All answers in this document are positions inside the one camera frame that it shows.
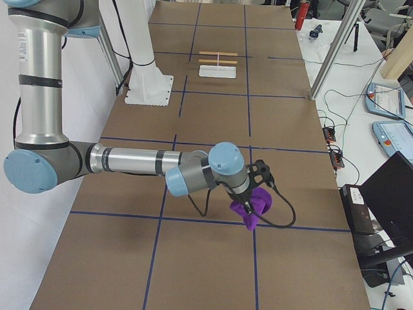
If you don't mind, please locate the clear plastic wrap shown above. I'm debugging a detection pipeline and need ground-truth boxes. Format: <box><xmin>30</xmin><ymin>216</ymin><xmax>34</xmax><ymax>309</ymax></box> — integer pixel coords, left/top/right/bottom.
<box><xmin>296</xmin><ymin>19</ymin><xmax>332</xmax><ymax>52</ymax></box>

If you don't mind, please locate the blue teach pendant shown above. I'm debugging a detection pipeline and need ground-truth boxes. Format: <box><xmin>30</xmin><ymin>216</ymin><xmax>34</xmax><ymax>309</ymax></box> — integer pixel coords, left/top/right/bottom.
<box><xmin>372</xmin><ymin>121</ymin><xmax>413</xmax><ymax>163</ymax></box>
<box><xmin>365</xmin><ymin>83</ymin><xmax>406</xmax><ymax>119</ymax></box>

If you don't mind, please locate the purple towel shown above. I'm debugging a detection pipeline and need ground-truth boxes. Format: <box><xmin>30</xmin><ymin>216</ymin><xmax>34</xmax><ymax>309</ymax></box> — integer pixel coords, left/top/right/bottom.
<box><xmin>230</xmin><ymin>187</ymin><xmax>272</xmax><ymax>231</ymax></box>

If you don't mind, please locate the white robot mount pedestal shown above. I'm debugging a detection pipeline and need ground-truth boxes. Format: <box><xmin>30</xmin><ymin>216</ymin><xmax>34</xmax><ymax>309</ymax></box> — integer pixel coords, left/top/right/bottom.
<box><xmin>116</xmin><ymin>0</ymin><xmax>174</xmax><ymax>107</ymax></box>

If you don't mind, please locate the white wooden towel rack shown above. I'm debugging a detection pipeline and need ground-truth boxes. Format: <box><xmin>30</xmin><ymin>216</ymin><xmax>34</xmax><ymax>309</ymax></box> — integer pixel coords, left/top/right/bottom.
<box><xmin>198</xmin><ymin>51</ymin><xmax>238</xmax><ymax>79</ymax></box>

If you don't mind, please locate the upper blue teach pendant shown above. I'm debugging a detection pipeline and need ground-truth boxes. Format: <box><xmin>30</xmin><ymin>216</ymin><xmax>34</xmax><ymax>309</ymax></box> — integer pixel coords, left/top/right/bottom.
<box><xmin>365</xmin><ymin>83</ymin><xmax>406</xmax><ymax>119</ymax></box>

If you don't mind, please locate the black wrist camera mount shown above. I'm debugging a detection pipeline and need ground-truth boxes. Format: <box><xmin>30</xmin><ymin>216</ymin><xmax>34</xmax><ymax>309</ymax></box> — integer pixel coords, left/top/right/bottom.
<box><xmin>247</xmin><ymin>160</ymin><xmax>275</xmax><ymax>189</ymax></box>

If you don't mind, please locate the lower blue teach pendant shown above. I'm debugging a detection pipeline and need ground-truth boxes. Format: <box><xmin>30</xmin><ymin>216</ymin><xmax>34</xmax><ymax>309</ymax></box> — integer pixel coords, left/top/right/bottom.
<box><xmin>372</xmin><ymin>121</ymin><xmax>413</xmax><ymax>163</ymax></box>

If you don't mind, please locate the black computer box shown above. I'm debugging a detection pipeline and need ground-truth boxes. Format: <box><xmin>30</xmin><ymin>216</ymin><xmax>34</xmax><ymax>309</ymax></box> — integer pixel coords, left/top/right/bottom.
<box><xmin>339</xmin><ymin>184</ymin><xmax>378</xmax><ymax>236</ymax></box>

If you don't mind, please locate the wooden beam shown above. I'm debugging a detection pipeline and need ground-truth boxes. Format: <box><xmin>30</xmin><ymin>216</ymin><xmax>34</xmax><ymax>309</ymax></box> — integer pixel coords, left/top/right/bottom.
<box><xmin>380</xmin><ymin>15</ymin><xmax>412</xmax><ymax>79</ymax></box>

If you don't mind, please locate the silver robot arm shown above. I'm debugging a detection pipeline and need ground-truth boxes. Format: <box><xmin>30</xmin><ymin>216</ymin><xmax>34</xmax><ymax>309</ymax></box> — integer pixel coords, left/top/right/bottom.
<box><xmin>3</xmin><ymin>1</ymin><xmax>254</xmax><ymax>214</ymax></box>

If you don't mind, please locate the left usb hub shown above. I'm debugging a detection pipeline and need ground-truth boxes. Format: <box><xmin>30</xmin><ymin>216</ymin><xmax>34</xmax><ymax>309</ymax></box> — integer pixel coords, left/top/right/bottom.
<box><xmin>323</xmin><ymin>127</ymin><xmax>336</xmax><ymax>144</ymax></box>

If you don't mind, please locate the dark blue folded umbrella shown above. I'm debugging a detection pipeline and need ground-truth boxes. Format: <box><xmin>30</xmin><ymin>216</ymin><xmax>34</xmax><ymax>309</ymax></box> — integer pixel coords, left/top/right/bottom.
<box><xmin>309</xmin><ymin>24</ymin><xmax>323</xmax><ymax>39</ymax></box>

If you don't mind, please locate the black monitor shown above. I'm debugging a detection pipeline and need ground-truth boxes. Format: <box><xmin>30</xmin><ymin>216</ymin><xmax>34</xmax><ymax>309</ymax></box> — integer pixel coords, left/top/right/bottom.
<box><xmin>359</xmin><ymin>151</ymin><xmax>412</xmax><ymax>245</ymax></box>

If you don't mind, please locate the red cylinder bottle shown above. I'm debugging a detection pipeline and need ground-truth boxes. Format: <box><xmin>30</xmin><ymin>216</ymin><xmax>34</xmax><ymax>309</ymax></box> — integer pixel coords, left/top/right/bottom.
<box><xmin>294</xmin><ymin>0</ymin><xmax>310</xmax><ymax>31</ymax></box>

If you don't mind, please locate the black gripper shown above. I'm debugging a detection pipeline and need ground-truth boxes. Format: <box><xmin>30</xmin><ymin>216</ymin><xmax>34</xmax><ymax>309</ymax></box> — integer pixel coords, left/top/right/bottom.
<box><xmin>228</xmin><ymin>187</ymin><xmax>254</xmax><ymax>214</ymax></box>

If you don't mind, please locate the aluminium frame post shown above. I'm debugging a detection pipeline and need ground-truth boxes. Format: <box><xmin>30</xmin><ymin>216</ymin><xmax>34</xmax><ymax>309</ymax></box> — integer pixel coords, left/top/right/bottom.
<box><xmin>309</xmin><ymin>0</ymin><xmax>365</xmax><ymax>101</ymax></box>

